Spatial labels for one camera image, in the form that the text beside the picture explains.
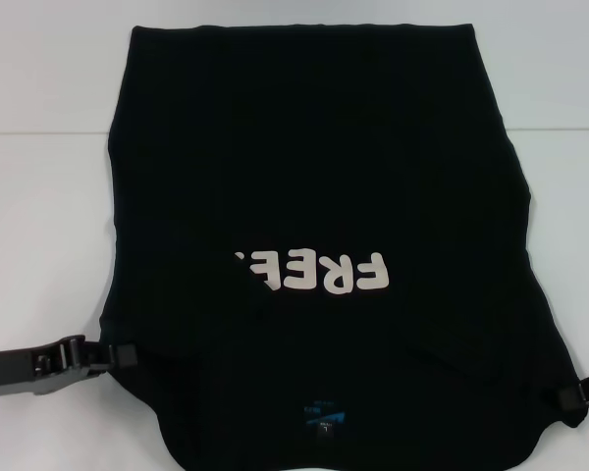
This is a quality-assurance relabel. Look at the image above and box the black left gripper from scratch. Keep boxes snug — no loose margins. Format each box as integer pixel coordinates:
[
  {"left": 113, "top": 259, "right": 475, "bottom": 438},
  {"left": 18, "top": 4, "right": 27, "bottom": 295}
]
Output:
[{"left": 0, "top": 335, "right": 136, "bottom": 399}]

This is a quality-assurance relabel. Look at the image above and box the black t-shirt with FREE print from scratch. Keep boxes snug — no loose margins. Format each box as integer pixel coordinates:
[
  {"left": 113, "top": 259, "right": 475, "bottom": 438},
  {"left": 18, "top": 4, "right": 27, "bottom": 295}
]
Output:
[{"left": 97, "top": 22, "right": 579, "bottom": 466}]

